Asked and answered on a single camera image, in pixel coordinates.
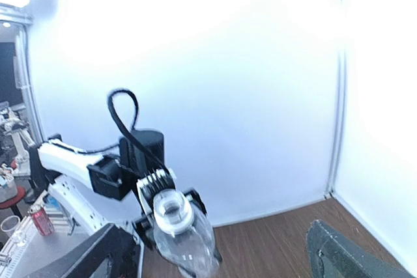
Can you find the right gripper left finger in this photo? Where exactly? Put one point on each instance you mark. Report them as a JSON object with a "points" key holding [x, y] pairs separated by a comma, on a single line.
{"points": [[109, 252]]}

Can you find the red soda can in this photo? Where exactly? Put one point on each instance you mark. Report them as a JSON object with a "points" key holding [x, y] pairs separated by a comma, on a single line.
{"points": [[41, 220]]}

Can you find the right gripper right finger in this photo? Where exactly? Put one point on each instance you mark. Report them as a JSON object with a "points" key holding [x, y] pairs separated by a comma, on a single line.
{"points": [[331, 254]]}

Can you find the clear plastic cup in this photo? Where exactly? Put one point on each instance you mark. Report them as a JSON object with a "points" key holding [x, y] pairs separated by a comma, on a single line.
{"points": [[11, 226]]}

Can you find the clear bottle white cap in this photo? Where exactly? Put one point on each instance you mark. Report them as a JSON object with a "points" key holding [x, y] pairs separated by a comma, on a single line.
{"points": [[196, 262]]}

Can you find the right aluminium frame post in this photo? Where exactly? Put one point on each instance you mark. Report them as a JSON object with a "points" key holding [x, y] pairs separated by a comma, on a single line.
{"points": [[341, 98]]}

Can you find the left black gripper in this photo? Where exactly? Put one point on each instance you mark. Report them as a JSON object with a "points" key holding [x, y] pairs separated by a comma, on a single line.
{"points": [[179, 221]]}

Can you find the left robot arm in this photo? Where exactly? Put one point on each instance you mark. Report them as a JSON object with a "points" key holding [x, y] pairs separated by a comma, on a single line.
{"points": [[132, 190]]}

